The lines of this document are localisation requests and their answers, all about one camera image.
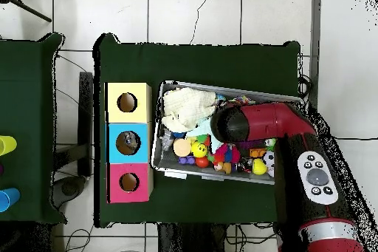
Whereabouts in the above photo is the cream yellow waffle cloth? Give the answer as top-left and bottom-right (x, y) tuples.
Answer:
(161, 86), (219, 132)

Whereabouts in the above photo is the red orange ball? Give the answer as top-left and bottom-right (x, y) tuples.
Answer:
(195, 156), (210, 169)

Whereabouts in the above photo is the yellow plastic cup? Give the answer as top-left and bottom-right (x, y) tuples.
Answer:
(0, 134), (18, 157)

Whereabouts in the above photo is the orange studded toy block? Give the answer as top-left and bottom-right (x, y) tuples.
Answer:
(249, 148), (267, 159)

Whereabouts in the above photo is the crushed clear plastic bottle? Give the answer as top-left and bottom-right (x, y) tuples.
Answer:
(123, 132), (140, 151)

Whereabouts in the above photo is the colourful spiky caterpillar toy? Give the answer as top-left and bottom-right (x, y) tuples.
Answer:
(206, 143), (241, 164)

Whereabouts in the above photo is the green cloth side table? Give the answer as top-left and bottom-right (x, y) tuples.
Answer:
(0, 33), (67, 225)

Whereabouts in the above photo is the small tan plush animal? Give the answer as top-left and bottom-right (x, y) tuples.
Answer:
(213, 161), (233, 175)

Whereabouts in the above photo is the white and black soccer ball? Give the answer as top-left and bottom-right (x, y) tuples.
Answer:
(262, 151), (276, 171)

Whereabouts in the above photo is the black tripod leg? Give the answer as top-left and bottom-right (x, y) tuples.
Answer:
(0, 0), (53, 24)

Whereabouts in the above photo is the mint green waffle cloth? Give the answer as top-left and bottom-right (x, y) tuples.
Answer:
(185, 118), (224, 153)

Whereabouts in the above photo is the silver wire mesh bin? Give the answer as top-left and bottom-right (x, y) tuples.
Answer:
(151, 79), (306, 186)

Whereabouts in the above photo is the blue plastic cup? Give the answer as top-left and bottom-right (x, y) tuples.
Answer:
(0, 187), (21, 214)

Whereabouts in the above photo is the wooden box with three holes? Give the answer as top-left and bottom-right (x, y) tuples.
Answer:
(105, 82), (154, 204)

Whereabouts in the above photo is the yellow smiley ball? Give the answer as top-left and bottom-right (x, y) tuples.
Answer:
(190, 141), (208, 159)

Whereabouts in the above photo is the orange round foam ball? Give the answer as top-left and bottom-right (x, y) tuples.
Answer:
(172, 138), (193, 158)

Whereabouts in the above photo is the colourful dotted cloth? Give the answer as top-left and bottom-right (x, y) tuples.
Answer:
(227, 95), (257, 107)

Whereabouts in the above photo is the coiled black cable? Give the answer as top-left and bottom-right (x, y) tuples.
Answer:
(296, 74), (313, 99)

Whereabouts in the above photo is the black cable bundle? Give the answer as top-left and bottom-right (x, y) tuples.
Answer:
(225, 222), (277, 252)

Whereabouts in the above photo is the dark green table cloth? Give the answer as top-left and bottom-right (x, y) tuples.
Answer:
(92, 33), (301, 229)

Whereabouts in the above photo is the black cable with plug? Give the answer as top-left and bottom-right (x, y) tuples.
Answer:
(336, 135), (378, 142)

